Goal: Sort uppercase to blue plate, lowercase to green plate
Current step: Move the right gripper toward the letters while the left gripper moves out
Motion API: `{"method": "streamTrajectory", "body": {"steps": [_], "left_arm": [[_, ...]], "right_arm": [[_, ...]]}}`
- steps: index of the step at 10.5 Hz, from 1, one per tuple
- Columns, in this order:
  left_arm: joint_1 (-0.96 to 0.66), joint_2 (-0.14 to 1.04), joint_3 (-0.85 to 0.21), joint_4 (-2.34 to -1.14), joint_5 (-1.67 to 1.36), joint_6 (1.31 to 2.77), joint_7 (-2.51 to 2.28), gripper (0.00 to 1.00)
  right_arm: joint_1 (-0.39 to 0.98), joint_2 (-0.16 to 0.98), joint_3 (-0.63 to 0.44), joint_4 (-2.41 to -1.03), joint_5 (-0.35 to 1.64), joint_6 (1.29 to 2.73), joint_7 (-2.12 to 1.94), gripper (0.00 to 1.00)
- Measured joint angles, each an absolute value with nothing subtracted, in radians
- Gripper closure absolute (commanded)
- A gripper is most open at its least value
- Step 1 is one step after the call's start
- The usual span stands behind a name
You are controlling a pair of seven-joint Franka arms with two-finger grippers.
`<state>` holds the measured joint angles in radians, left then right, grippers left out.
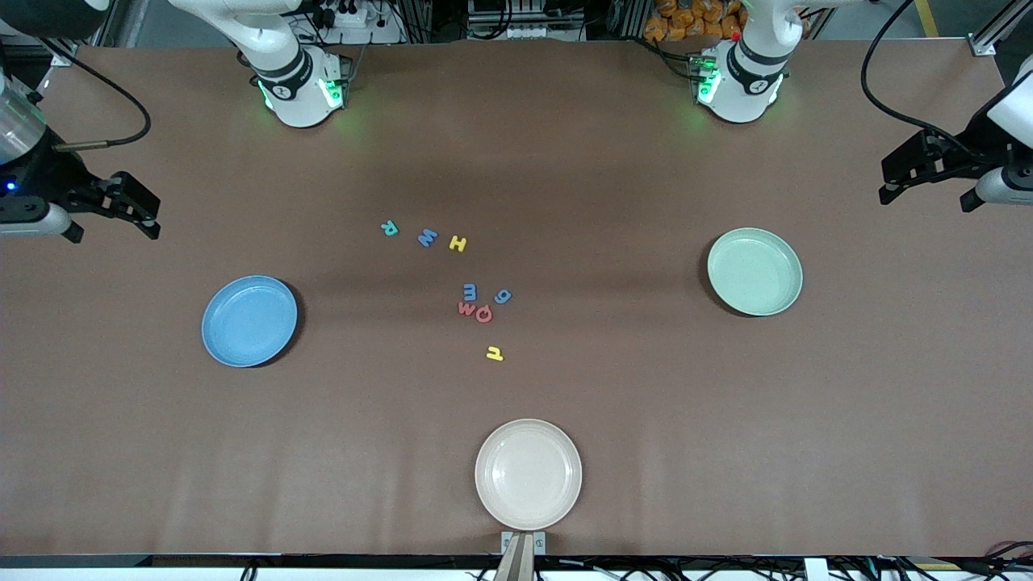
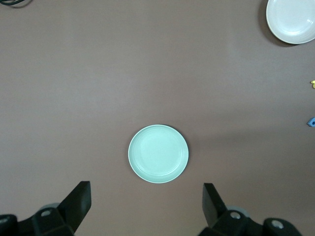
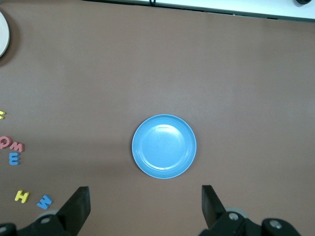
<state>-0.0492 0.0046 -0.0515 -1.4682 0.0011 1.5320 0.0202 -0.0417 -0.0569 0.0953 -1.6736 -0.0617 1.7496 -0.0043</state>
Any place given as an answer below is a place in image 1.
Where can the orange packaged items pile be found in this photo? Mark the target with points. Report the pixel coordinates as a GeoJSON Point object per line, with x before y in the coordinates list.
{"type": "Point", "coordinates": [686, 20]}

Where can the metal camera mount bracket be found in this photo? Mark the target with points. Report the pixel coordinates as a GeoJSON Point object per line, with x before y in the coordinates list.
{"type": "Point", "coordinates": [523, 542]}

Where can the blue foam letter g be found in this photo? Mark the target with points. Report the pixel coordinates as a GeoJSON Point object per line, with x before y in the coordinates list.
{"type": "Point", "coordinates": [503, 296]}

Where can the green plate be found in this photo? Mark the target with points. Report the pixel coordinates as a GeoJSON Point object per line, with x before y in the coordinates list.
{"type": "Point", "coordinates": [754, 272]}

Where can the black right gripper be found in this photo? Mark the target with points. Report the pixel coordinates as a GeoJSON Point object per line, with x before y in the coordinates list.
{"type": "Point", "coordinates": [50, 173]}

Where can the yellow foam letter H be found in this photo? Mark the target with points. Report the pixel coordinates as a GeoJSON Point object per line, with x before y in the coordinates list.
{"type": "Point", "coordinates": [457, 244]}
{"type": "Point", "coordinates": [495, 353]}

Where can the red foam letter Q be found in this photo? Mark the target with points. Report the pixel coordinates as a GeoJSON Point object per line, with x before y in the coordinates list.
{"type": "Point", "coordinates": [478, 316]}

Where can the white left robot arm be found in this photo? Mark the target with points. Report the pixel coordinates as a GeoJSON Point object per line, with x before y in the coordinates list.
{"type": "Point", "coordinates": [742, 101]}

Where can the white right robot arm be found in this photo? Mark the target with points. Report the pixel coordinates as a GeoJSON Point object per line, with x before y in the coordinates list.
{"type": "Point", "coordinates": [299, 105]}

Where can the blue plate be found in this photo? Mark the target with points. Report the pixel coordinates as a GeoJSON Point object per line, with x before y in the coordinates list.
{"type": "Point", "coordinates": [248, 321]}

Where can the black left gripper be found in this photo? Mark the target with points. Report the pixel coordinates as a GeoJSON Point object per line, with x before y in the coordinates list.
{"type": "Point", "coordinates": [975, 144]}

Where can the teal foam letter R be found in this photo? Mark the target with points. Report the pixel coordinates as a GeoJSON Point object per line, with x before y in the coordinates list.
{"type": "Point", "coordinates": [389, 229]}

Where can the beige plate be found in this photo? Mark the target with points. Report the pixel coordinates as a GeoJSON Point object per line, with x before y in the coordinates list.
{"type": "Point", "coordinates": [528, 474]}

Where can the blue foam letter m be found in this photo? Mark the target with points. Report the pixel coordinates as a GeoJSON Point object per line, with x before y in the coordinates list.
{"type": "Point", "coordinates": [470, 292]}

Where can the blue foam letter W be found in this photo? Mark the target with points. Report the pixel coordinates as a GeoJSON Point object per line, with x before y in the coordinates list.
{"type": "Point", "coordinates": [428, 237]}

